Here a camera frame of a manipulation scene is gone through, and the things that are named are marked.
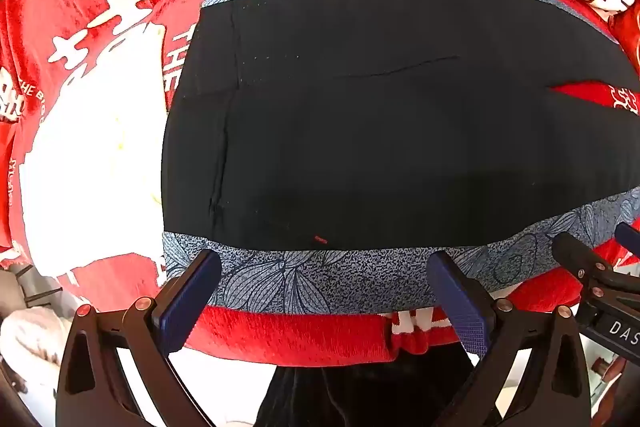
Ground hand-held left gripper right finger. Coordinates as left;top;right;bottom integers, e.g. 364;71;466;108
426;250;594;427

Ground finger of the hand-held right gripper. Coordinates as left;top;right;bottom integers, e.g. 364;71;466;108
614;221;640;259
551;231;640;303

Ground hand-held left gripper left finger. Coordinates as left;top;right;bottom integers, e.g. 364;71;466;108
55;248;222;427

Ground black pants with blue trim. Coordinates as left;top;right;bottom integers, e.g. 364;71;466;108
161;0;640;315

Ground person's black clothing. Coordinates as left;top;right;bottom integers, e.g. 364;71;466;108
254;343;477;427

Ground white fluffy cloth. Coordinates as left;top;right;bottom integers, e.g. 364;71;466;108
0;306;68;408

